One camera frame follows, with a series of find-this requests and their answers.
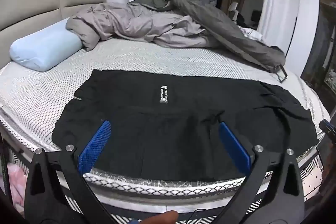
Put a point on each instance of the dark wooden cabinet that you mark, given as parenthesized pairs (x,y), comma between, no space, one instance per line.
(323,56)

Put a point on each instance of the grey duvet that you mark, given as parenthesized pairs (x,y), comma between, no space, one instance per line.
(136,22)

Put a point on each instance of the herringbone patterned bed base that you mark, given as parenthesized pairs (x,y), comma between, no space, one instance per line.
(311,174)

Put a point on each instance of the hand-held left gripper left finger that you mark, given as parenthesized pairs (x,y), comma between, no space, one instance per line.
(95,146)

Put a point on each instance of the person's left hand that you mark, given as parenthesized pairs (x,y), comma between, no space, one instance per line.
(162,217)

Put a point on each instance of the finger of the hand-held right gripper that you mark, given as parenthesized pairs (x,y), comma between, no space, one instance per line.
(328,130)

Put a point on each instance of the black pants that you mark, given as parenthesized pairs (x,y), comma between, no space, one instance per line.
(162,134)

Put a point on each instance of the white curtain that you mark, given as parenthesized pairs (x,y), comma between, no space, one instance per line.
(283,3)

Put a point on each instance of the white patterned bed mattress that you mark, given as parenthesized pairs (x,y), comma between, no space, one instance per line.
(157,58)

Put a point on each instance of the white office chair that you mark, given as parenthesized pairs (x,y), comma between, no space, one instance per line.
(233,7)

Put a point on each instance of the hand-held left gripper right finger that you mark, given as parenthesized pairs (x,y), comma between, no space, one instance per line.
(233,146)

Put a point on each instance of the white cloth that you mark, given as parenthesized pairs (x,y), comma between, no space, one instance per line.
(252,33)

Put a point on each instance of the light blue pillow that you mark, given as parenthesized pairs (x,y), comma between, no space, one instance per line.
(44,48)

